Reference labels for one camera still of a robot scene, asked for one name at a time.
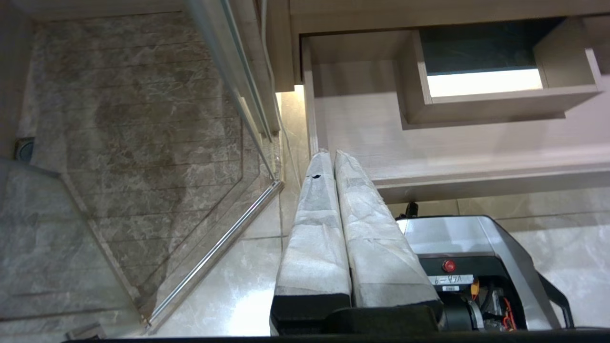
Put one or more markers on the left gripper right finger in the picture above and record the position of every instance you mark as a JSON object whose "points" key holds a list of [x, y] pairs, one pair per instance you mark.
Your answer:
{"points": [[376, 247]]}

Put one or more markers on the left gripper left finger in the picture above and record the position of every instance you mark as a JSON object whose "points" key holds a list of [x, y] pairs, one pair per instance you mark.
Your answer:
{"points": [[312, 238]]}

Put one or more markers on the beige wooden drawer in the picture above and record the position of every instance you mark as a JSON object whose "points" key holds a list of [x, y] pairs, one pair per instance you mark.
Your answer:
{"points": [[495, 71]]}

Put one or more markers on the glass shower door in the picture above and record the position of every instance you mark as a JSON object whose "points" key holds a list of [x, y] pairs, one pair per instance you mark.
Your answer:
{"points": [[209, 157]]}

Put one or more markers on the beige wooden vanity cabinet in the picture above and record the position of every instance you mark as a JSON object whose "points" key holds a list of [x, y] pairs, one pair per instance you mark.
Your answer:
{"points": [[448, 95]]}

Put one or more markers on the round metal floor drain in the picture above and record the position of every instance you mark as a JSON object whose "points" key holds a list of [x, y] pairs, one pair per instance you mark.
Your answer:
{"points": [[24, 148]]}

